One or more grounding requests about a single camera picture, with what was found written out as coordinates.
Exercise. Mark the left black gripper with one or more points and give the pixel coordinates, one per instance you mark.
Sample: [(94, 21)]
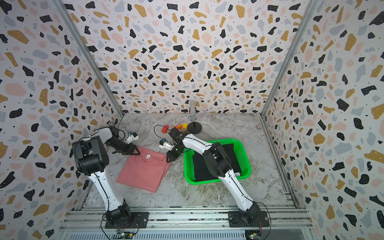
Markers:
[(129, 150)]

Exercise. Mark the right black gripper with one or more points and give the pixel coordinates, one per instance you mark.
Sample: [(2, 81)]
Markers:
[(170, 157)]

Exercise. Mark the pink t-shirt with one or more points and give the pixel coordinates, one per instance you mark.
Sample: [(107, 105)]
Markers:
[(144, 171)]

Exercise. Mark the black t-shirt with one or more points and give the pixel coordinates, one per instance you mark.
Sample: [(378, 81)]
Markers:
[(201, 171)]

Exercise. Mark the green plastic basket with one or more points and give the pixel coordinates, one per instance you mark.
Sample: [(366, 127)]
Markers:
[(241, 157)]

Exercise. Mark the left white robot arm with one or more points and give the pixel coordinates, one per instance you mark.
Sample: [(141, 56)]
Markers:
[(92, 160)]

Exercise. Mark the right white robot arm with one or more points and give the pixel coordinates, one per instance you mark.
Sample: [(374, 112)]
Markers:
[(219, 165)]

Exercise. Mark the red toy block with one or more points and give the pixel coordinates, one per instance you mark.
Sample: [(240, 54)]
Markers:
[(165, 129)]

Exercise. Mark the black stand with clear tube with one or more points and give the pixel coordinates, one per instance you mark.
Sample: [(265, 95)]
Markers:
[(193, 127)]

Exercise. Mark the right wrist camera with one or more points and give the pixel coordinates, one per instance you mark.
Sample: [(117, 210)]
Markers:
[(164, 144)]

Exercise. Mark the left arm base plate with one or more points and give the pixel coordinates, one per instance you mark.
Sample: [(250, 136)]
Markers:
[(117, 220)]

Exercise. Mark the aluminium rail frame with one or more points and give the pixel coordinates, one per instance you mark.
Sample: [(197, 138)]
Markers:
[(190, 223)]

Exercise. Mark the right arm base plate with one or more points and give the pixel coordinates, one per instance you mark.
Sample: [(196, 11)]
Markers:
[(239, 219)]

